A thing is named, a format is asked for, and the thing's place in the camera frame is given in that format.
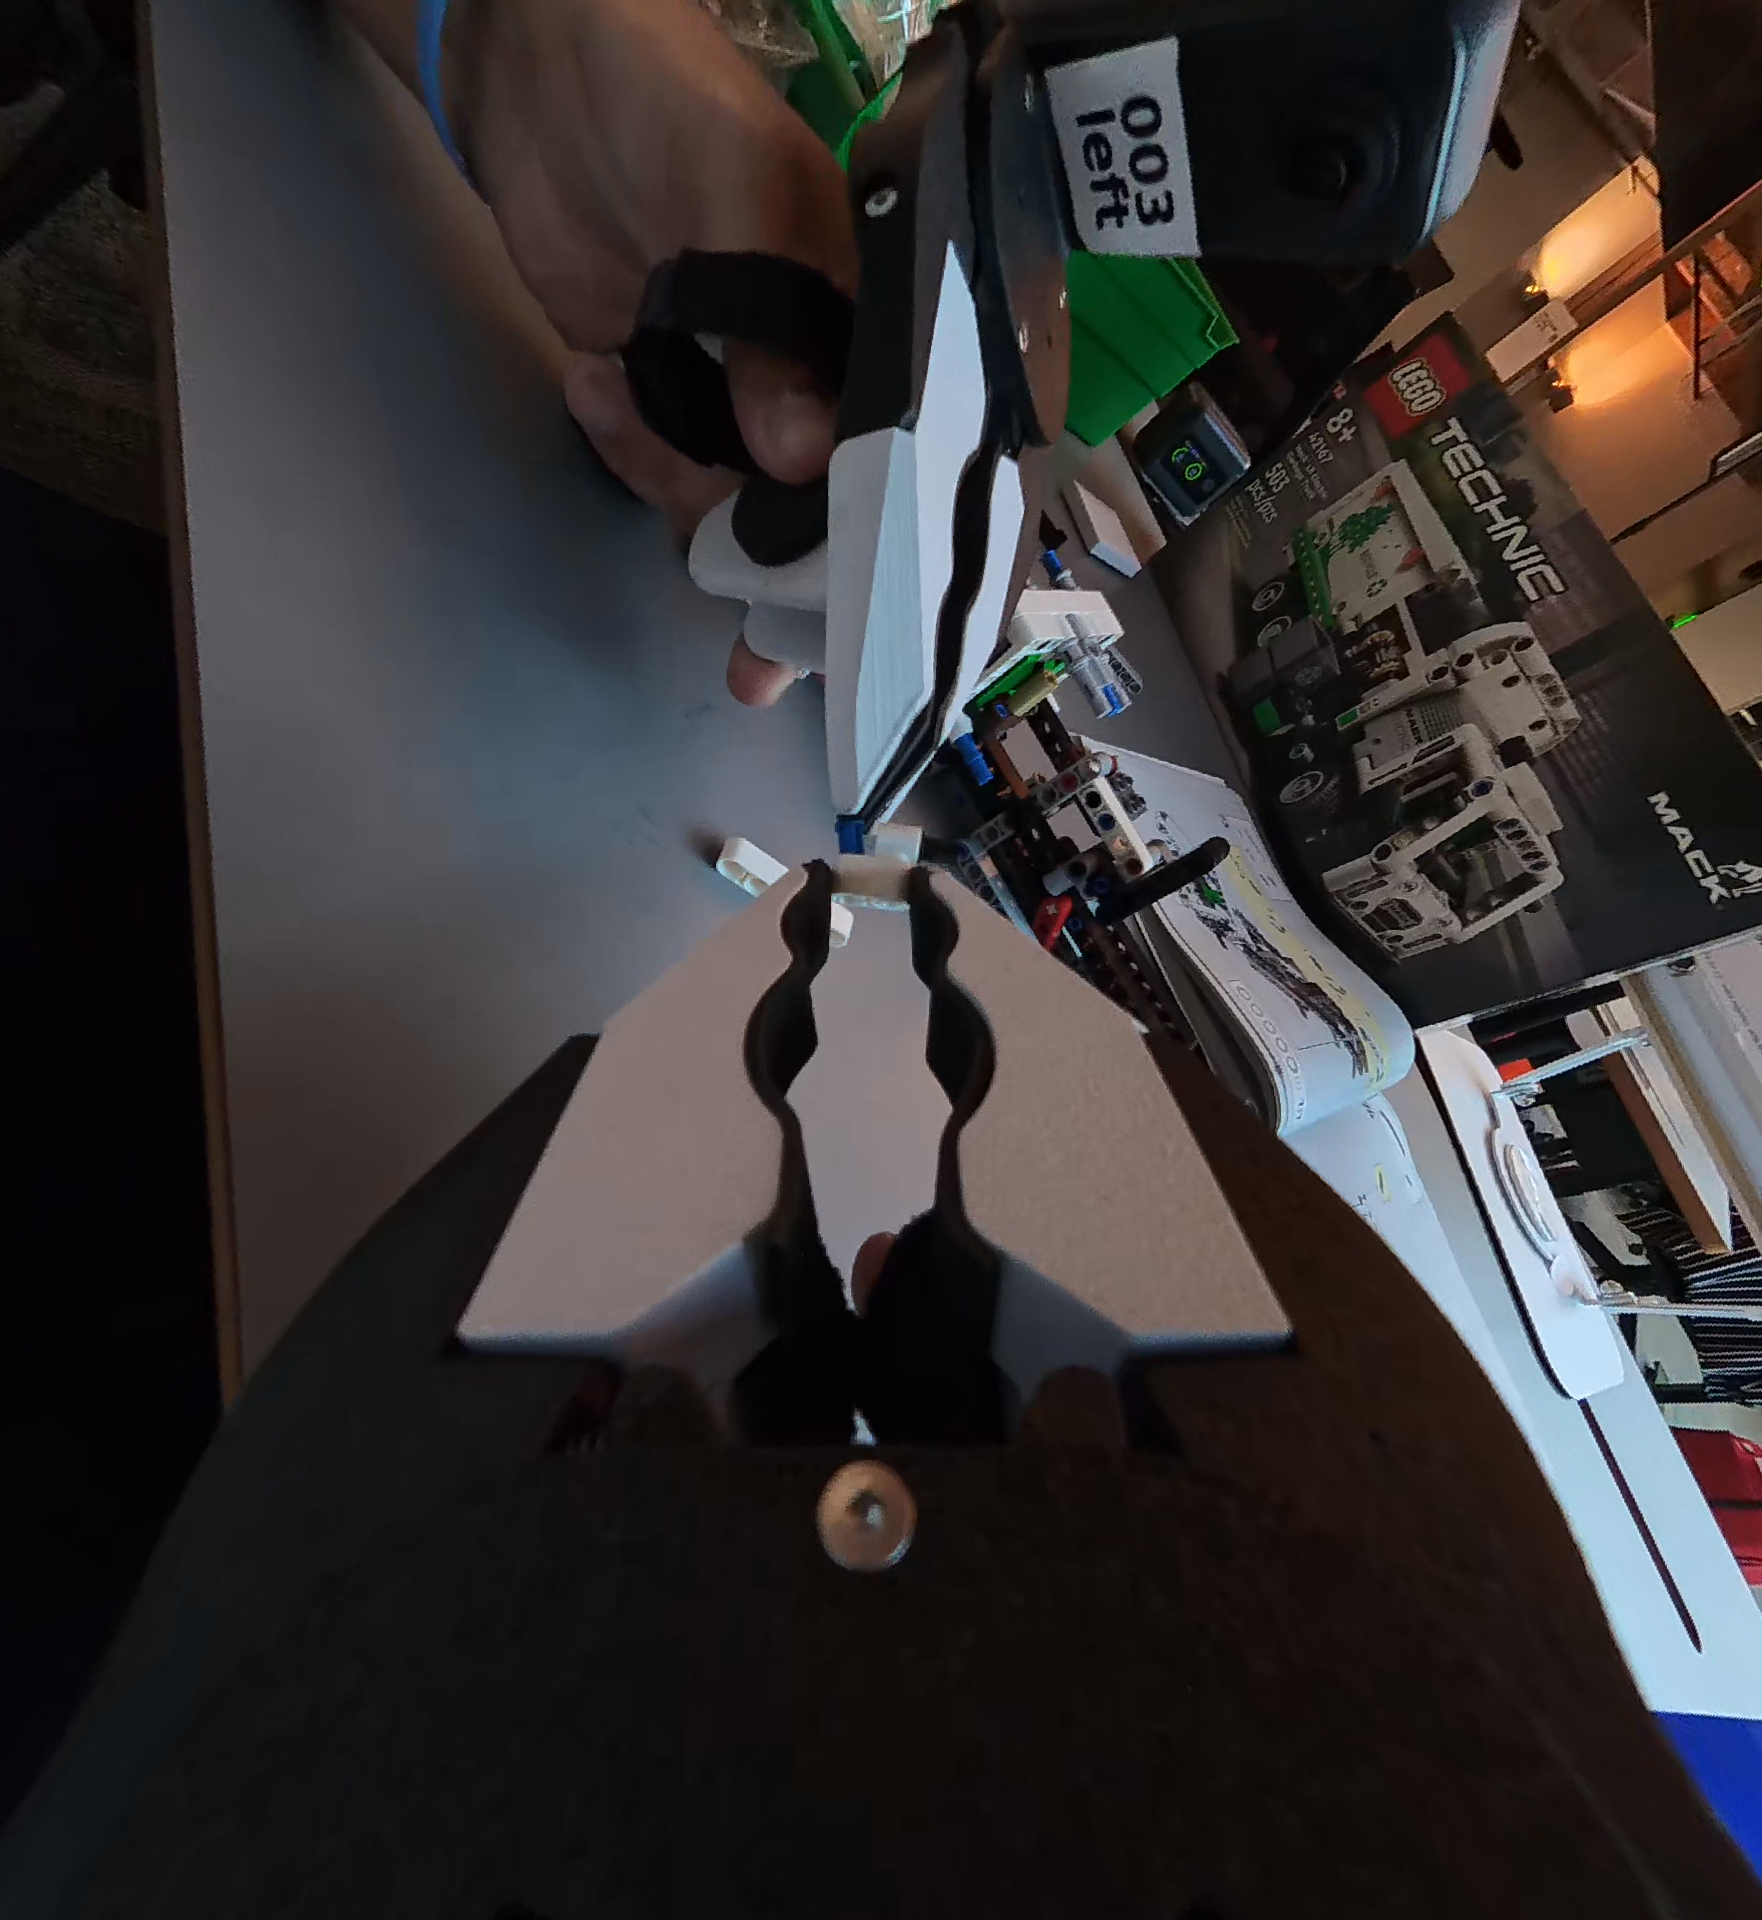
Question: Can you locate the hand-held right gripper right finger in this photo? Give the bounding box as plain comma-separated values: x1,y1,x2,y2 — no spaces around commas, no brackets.
906,866,1298,1364

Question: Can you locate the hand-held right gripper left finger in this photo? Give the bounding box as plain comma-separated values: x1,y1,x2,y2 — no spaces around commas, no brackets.
456,860,842,1360

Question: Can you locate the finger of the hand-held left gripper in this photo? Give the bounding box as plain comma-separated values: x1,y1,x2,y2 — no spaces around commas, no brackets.
824,239,1000,823
943,443,1037,743

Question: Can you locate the partly built lego model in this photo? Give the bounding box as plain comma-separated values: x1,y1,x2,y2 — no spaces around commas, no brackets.
941,576,1233,964

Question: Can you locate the lego instruction booklet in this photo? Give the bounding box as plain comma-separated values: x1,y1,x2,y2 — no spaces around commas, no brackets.
1120,741,1424,1138

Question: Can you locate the lego set box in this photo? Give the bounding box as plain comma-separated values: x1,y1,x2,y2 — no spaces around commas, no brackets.
1164,318,1762,1024

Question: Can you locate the person's left hand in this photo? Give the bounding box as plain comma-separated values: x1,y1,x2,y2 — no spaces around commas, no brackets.
431,0,866,710

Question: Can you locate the small white block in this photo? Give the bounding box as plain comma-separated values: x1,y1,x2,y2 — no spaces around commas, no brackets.
1056,478,1147,581

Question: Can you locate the small digital timer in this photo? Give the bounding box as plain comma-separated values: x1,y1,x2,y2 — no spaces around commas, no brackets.
1132,385,1256,524

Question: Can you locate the green plastic storage bin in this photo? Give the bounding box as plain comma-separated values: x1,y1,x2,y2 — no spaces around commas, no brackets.
803,0,1247,447

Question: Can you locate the striped cloth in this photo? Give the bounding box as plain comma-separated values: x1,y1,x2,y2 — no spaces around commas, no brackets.
1556,1186,1762,1412

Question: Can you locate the red bin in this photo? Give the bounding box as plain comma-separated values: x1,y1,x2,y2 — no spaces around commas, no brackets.
1674,1426,1762,1595

